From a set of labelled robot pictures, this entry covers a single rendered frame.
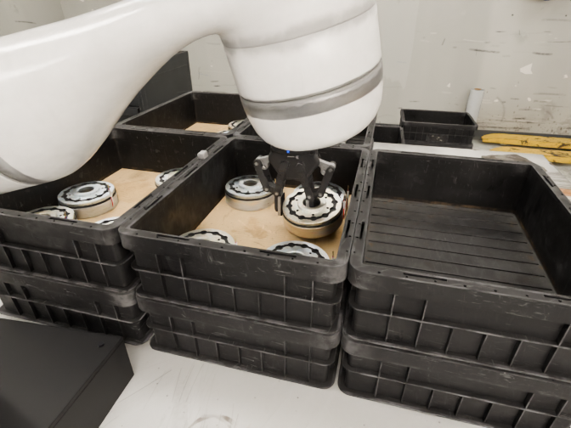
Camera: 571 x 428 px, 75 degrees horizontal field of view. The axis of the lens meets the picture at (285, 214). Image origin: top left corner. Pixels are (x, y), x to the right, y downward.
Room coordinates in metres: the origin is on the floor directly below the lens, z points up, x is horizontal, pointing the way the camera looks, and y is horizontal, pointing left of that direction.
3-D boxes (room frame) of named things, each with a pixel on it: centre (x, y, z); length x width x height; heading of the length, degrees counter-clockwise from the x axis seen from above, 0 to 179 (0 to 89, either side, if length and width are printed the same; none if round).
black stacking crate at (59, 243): (0.63, 0.32, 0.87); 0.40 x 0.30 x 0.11; 165
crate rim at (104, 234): (0.63, 0.32, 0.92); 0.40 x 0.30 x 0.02; 165
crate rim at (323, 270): (0.55, 0.03, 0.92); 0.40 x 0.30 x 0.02; 165
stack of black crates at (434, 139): (2.16, -0.88, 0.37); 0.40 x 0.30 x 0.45; 77
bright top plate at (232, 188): (0.68, 0.07, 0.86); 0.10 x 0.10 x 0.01
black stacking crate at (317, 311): (0.55, 0.03, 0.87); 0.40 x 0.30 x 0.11; 165
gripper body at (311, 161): (0.56, -0.01, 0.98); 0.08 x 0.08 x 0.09
